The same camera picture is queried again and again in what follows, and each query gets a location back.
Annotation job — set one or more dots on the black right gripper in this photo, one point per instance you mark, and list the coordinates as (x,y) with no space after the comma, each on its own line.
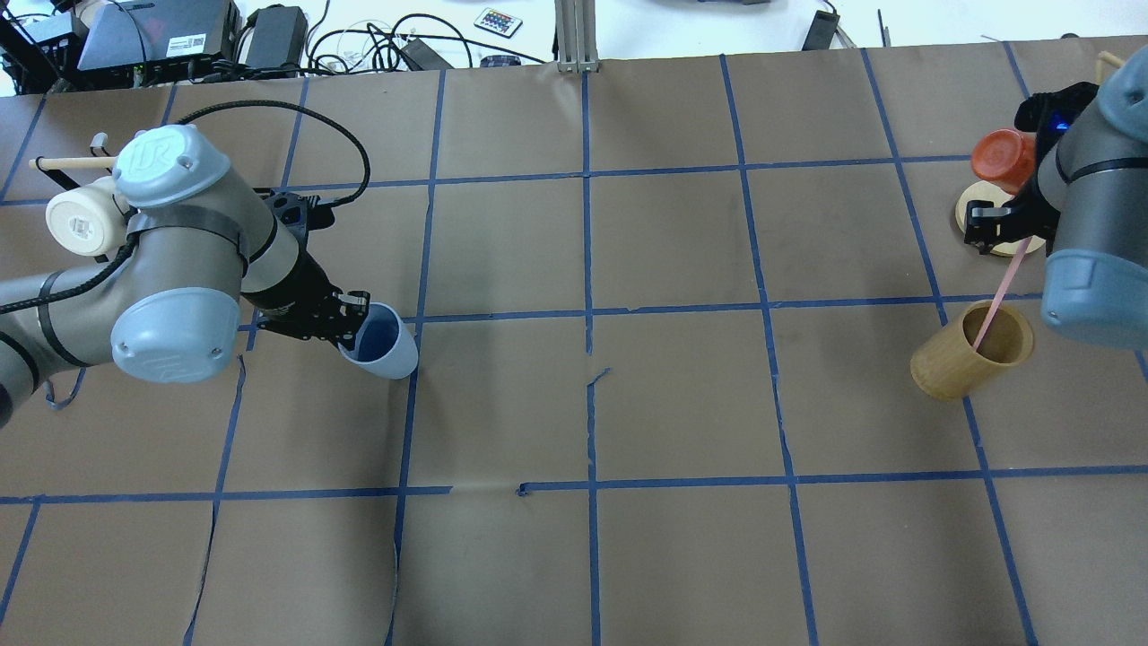
(997,222)

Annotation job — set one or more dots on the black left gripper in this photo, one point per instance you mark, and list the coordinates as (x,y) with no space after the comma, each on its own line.
(300,292)

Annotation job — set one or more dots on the light blue plastic cup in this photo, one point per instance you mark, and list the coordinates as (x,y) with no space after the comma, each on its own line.
(384,345)

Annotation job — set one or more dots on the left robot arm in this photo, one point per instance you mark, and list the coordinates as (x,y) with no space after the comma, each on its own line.
(190,241)

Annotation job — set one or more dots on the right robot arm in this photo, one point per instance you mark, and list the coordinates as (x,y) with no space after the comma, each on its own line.
(1085,196)

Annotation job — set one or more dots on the wooden cup tree stand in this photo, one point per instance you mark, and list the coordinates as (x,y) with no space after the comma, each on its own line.
(1105,61)

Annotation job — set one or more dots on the orange cup on stand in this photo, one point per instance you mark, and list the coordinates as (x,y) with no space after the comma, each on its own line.
(1006,158)

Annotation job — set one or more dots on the bamboo cylinder holder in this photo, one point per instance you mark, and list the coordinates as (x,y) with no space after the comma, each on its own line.
(972,350)

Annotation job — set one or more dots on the white mug outer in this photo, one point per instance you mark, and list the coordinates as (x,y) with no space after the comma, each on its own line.
(89,220)

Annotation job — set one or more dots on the black power adapter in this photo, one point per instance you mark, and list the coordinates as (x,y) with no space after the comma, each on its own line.
(416,55)

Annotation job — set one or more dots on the black power brick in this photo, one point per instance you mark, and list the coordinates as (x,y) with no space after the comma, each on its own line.
(275,37)

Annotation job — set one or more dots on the small remote control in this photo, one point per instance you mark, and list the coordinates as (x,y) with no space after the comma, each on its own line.
(496,22)

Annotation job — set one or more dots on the black electronics box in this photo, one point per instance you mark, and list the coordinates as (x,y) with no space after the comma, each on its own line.
(139,43)

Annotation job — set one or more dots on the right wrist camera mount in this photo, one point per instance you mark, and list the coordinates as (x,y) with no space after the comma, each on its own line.
(1049,115)

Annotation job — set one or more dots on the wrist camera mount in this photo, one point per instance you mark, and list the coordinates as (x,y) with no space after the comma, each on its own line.
(1049,115)
(299,214)

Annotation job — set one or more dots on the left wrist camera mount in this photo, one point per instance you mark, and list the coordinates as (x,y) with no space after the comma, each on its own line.
(299,214)

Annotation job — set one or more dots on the black wire mug rack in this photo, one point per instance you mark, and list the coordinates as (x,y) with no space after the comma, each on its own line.
(60,169)

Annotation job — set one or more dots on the aluminium frame post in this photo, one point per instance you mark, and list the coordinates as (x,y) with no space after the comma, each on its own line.
(576,37)

